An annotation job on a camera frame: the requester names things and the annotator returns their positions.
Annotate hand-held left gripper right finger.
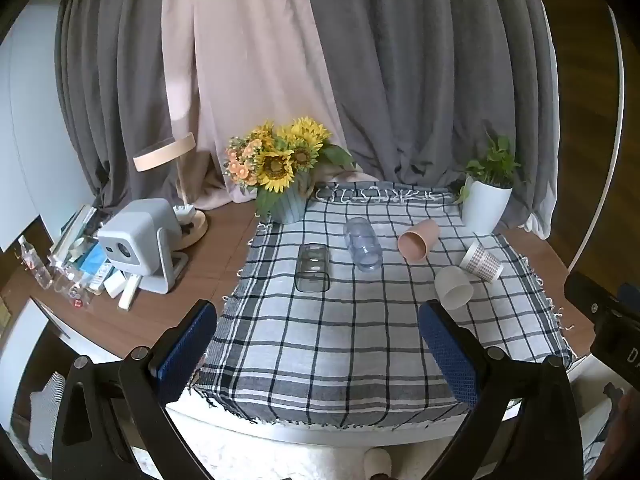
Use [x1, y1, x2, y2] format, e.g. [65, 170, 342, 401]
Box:
[417, 299, 585, 480]

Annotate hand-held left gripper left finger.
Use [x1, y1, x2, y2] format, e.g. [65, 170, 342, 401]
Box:
[51, 299, 218, 480]

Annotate white cup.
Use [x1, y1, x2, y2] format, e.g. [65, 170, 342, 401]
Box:
[434, 265, 474, 310]

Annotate patterned paper cup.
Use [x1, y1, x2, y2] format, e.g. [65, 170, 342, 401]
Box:
[459, 240, 504, 282]

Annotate pink cup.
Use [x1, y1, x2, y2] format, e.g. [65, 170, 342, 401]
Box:
[397, 219, 441, 262]

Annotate clear bluish plastic cup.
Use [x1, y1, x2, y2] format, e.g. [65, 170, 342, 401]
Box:
[343, 217, 384, 273]

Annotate grey square glass cup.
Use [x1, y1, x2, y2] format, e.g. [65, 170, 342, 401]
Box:
[294, 243, 332, 293]

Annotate white remote control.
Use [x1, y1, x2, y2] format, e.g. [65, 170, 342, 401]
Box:
[118, 274, 140, 311]

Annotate small white box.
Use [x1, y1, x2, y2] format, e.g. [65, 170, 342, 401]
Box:
[104, 269, 126, 298]

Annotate checked grey white tablecloth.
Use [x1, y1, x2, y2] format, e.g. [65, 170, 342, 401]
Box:
[187, 183, 573, 430]

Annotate white round object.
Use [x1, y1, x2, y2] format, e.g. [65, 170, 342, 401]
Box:
[364, 447, 392, 478]

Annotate white cube projector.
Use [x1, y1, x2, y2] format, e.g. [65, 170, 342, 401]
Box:
[97, 198, 190, 295]

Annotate clear plastic bottle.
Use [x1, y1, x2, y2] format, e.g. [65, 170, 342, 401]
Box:
[19, 236, 53, 289]
[52, 265, 96, 311]

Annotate white ribbed object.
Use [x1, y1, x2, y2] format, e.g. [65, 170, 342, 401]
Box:
[27, 372, 67, 456]

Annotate white plant pot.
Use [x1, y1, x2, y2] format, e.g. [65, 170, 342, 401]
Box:
[461, 174, 514, 235]

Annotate stack of books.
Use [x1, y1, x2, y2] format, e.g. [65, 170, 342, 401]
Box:
[48, 204, 113, 267]

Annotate pale blue ribbed vase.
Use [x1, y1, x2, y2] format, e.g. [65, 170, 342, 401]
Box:
[267, 170, 313, 224]

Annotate green leafy plant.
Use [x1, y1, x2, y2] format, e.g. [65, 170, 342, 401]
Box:
[457, 132, 523, 206]

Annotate white round desk lamp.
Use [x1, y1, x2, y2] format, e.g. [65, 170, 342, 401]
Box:
[132, 132, 208, 249]

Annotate sunflower bouquet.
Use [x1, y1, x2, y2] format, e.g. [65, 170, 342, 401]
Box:
[222, 117, 356, 218]

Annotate grey curtain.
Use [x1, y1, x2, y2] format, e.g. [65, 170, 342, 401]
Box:
[300, 0, 561, 241]
[54, 0, 201, 211]

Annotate pale pink curtain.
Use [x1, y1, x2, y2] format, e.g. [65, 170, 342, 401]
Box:
[161, 0, 381, 211]

